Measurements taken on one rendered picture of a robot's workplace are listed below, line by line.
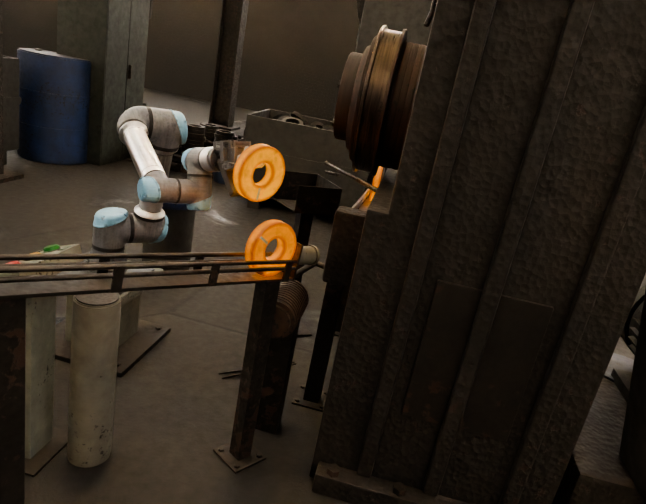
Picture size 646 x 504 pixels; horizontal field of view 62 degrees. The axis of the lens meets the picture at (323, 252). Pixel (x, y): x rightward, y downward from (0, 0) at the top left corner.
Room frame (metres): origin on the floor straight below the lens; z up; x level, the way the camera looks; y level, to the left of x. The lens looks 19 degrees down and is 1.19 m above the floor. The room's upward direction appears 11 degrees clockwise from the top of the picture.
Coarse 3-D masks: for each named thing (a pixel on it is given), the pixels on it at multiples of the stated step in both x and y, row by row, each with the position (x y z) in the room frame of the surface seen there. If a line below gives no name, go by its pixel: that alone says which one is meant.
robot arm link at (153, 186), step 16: (128, 112) 1.81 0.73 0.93; (144, 112) 1.84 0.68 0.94; (128, 128) 1.75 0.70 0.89; (144, 128) 1.79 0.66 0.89; (128, 144) 1.70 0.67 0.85; (144, 144) 1.68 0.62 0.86; (144, 160) 1.61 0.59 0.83; (144, 176) 1.56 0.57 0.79; (160, 176) 1.55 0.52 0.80; (144, 192) 1.49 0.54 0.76; (160, 192) 1.51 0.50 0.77; (176, 192) 1.54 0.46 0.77
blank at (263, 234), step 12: (264, 228) 1.35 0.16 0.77; (276, 228) 1.38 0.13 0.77; (288, 228) 1.41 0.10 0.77; (252, 240) 1.34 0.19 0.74; (264, 240) 1.35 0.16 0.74; (288, 240) 1.41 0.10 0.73; (252, 252) 1.32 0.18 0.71; (264, 252) 1.35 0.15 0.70; (276, 252) 1.42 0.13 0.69; (288, 252) 1.42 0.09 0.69; (276, 264) 1.39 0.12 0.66
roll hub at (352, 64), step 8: (352, 56) 1.80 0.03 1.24; (360, 56) 1.80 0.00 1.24; (352, 64) 1.76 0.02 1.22; (344, 72) 1.74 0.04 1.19; (352, 72) 1.74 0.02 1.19; (344, 80) 1.73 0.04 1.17; (352, 80) 1.73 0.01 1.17; (344, 88) 1.72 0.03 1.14; (352, 88) 1.72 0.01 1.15; (344, 96) 1.72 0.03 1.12; (336, 104) 1.72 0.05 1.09; (344, 104) 1.72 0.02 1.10; (336, 112) 1.73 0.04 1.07; (344, 112) 1.72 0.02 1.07; (336, 120) 1.74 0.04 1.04; (344, 120) 1.73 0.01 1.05; (336, 128) 1.76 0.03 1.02; (344, 128) 1.75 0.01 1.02; (336, 136) 1.80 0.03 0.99; (344, 136) 1.79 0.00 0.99
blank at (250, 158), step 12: (264, 144) 1.46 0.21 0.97; (240, 156) 1.41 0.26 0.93; (252, 156) 1.41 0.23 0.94; (264, 156) 1.44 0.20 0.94; (276, 156) 1.47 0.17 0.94; (240, 168) 1.39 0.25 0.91; (252, 168) 1.41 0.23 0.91; (276, 168) 1.47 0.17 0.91; (240, 180) 1.39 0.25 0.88; (252, 180) 1.42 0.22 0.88; (264, 180) 1.47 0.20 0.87; (276, 180) 1.48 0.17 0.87; (240, 192) 1.41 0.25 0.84; (252, 192) 1.42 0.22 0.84; (264, 192) 1.45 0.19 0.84
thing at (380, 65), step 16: (384, 32) 1.77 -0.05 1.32; (400, 32) 1.79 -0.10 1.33; (384, 48) 1.69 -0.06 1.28; (384, 64) 1.65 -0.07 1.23; (368, 80) 1.63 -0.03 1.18; (384, 80) 1.63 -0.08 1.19; (368, 96) 1.63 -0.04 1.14; (384, 96) 1.62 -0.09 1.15; (368, 112) 1.63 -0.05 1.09; (368, 128) 1.63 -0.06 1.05; (368, 144) 1.65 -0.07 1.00; (352, 160) 1.70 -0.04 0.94; (368, 160) 1.70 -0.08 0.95
